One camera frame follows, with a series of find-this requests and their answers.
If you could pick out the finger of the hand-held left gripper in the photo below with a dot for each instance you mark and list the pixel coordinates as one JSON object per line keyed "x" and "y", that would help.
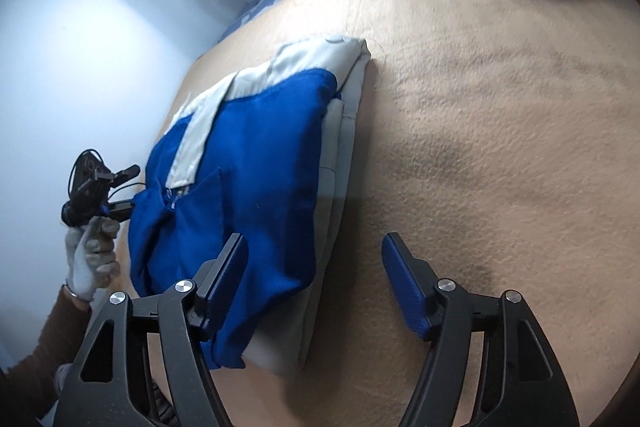
{"x": 122, "y": 174}
{"x": 121, "y": 211}

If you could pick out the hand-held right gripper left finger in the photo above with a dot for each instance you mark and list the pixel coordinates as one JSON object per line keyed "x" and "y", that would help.
{"x": 235, "y": 264}

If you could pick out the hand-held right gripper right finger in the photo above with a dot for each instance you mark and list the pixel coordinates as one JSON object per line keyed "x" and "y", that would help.
{"x": 400, "y": 277}

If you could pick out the beige and blue work jacket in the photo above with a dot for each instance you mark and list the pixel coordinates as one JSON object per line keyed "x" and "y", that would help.
{"x": 260, "y": 147}

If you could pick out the person's left hand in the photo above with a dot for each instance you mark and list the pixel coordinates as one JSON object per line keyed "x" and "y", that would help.
{"x": 90, "y": 257}

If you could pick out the tan blanket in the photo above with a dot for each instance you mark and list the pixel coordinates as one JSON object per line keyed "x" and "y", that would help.
{"x": 475, "y": 132}

